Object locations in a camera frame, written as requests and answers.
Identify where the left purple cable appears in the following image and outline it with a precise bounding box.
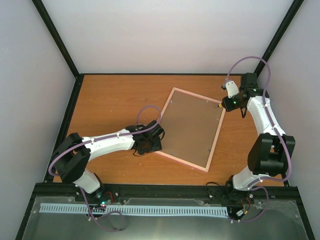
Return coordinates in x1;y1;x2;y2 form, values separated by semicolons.
48;104;163;232

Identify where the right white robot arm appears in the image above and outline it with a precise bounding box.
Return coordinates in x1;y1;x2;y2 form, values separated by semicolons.
219;73;296;203

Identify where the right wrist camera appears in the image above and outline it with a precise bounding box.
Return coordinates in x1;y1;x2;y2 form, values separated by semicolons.
221;80;239;98

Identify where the light blue cable duct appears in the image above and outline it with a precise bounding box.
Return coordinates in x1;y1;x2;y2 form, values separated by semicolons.
38;203;228;218

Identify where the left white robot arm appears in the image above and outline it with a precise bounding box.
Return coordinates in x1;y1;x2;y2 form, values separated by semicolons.
48;120;165;202

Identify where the metal base plate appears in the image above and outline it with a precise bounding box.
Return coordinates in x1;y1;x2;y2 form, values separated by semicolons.
22;197;308;240

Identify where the pink picture frame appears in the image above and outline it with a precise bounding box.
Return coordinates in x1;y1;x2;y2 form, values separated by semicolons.
157;87;226;172

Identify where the black aluminium rail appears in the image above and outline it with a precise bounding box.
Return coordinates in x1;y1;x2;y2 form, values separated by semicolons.
34;182;298;203

